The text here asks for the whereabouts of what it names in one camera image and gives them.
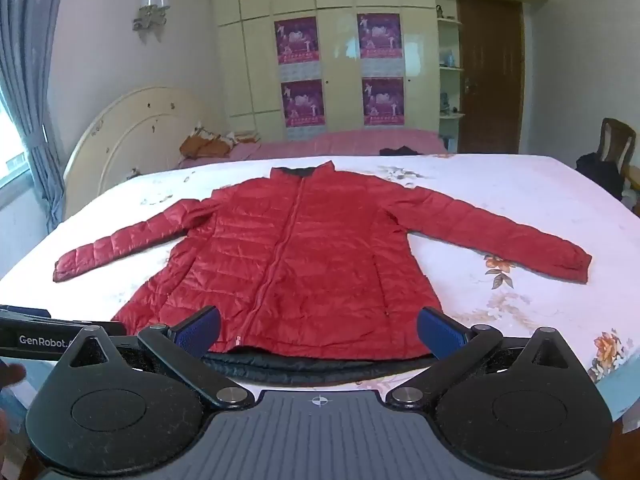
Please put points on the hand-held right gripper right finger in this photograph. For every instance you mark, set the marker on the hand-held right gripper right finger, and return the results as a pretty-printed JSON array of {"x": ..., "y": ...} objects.
[{"x": 442, "y": 332}]

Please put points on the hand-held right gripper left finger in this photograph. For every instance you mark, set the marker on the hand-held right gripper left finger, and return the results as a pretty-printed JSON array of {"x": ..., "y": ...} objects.
[{"x": 199, "y": 332}]

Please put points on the red down jacket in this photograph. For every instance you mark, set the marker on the red down jacket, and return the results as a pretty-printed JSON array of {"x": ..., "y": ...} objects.
[{"x": 300, "y": 260}]

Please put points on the dark clothes pile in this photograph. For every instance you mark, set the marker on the dark clothes pile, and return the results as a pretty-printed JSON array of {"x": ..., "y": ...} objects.
[{"x": 597, "y": 172}]

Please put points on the person's left hand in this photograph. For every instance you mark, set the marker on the person's left hand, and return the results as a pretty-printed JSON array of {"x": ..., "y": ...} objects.
[{"x": 12, "y": 375}]

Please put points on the white floral bed sheet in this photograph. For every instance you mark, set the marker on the white floral bed sheet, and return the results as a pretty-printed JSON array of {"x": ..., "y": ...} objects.
[{"x": 475, "y": 195}]

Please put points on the dark cloth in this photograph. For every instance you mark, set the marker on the dark cloth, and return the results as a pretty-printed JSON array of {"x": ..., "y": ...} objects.
[{"x": 400, "y": 151}]

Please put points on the window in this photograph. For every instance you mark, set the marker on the window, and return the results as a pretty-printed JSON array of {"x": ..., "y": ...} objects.
[{"x": 10, "y": 145}]

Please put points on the cream round headboard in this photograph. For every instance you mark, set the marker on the cream round headboard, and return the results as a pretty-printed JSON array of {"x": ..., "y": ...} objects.
[{"x": 135, "y": 130}]

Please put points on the pink bed cover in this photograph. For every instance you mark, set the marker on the pink bed cover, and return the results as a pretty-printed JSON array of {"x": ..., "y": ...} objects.
[{"x": 325, "y": 146}]

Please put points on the wooden chair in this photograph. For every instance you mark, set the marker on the wooden chair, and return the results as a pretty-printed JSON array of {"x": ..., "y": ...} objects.
[{"x": 617, "y": 142}]

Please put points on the brown wooden door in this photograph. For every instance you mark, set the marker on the brown wooden door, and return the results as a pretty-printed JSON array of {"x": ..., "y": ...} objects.
[{"x": 492, "y": 75}]

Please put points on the blue shelf ornament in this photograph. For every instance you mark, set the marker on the blue shelf ornament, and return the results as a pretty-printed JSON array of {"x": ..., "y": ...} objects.
[{"x": 448, "y": 58}]

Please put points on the grey-blue curtain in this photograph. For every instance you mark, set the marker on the grey-blue curtain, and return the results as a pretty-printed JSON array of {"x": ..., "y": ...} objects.
[{"x": 30, "y": 60}]

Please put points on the cream wardrobe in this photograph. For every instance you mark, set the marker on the cream wardrobe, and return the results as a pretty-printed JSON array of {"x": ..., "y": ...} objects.
[{"x": 330, "y": 50}]

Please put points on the purple wall poster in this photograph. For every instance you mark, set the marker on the purple wall poster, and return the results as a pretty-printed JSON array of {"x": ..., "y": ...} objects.
[
  {"x": 379, "y": 36},
  {"x": 296, "y": 40},
  {"x": 383, "y": 101},
  {"x": 303, "y": 104}
]

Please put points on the open wall shelf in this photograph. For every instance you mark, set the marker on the open wall shelf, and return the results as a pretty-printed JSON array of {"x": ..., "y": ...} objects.
[{"x": 448, "y": 85}]

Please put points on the glass wall lamp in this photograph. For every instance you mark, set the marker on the glass wall lamp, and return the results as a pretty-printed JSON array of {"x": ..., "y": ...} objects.
[{"x": 150, "y": 12}]

